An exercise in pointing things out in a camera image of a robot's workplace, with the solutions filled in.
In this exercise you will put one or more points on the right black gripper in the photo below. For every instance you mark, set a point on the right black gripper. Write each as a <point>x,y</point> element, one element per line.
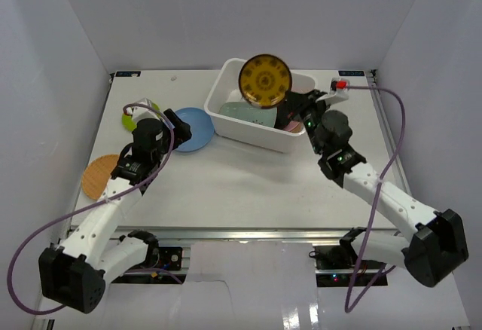
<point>302,104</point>

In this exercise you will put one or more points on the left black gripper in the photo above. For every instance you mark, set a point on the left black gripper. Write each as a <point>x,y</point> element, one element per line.
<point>179,128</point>

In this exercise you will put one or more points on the blue round plate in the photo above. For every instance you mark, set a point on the blue round plate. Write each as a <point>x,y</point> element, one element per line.
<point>202,129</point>

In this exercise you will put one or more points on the pink round plate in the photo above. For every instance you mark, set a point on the pink round plate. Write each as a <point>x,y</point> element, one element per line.
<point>292,127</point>

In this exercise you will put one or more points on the pale green rectangular dish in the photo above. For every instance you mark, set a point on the pale green rectangular dish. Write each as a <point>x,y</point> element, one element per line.
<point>245,112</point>

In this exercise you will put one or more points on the yellow patterned dark-rimmed plate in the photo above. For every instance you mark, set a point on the yellow patterned dark-rimmed plate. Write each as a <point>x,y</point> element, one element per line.
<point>264,81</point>

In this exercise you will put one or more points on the green round plate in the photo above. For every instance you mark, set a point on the green round plate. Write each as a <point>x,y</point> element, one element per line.
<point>128,122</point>

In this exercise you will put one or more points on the woven bamboo round plate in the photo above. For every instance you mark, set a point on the woven bamboo round plate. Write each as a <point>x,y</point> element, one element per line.
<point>97,174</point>

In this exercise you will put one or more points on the small black plate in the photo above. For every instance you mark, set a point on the small black plate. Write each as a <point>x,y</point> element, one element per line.
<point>282,119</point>

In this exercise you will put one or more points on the tan round plate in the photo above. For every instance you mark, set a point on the tan round plate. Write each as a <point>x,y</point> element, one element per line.
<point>299,127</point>

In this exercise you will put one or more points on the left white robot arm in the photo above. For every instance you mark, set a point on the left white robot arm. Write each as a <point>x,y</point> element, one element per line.
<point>76,273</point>

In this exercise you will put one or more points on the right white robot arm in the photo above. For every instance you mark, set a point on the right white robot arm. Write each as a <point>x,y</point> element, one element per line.
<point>431,243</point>

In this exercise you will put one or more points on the white plastic bin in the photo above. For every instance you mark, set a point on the white plastic bin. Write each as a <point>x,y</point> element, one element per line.
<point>225,89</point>

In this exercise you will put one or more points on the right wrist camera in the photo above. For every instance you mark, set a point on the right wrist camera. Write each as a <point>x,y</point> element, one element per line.
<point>339,92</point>

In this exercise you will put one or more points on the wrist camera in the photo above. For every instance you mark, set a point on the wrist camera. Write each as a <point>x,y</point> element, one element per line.
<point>339,92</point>
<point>143,109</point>

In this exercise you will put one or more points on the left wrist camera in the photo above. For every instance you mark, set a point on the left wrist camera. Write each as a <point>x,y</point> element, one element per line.
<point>143,109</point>

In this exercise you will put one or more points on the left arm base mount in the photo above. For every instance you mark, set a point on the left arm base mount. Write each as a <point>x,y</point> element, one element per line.
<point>166,269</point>

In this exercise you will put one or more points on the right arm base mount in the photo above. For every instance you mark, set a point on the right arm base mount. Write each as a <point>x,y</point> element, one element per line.
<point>334,268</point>

